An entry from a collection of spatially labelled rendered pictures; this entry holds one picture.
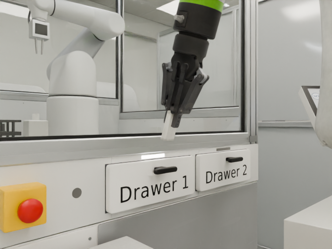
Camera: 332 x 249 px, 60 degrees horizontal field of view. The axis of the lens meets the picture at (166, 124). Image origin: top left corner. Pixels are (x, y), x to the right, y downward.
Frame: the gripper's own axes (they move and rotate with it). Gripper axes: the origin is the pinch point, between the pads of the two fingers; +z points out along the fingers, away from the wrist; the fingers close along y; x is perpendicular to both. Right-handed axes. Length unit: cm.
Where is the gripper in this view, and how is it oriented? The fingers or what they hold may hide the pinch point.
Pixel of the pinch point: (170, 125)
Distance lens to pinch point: 66.6
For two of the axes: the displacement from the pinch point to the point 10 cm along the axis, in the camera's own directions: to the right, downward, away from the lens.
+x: 7.2, 0.0, 6.9
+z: -2.3, 9.4, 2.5
